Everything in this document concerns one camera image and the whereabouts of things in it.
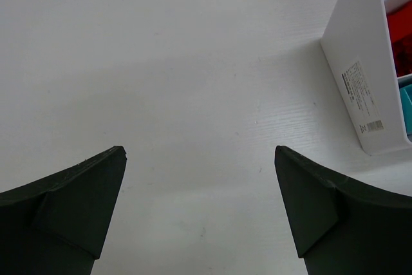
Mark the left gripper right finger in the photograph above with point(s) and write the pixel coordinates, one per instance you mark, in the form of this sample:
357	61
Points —
339	224

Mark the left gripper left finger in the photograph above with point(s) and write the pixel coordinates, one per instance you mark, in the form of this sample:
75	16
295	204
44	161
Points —
58	224

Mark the teal curved lego brick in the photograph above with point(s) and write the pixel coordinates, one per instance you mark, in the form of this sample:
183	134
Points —
405	96

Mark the red arch duplo brick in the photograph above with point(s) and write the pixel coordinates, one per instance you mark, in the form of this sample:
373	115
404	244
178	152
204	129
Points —
399	24

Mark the left clear divided container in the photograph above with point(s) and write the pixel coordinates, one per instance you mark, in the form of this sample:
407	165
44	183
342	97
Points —
357	46

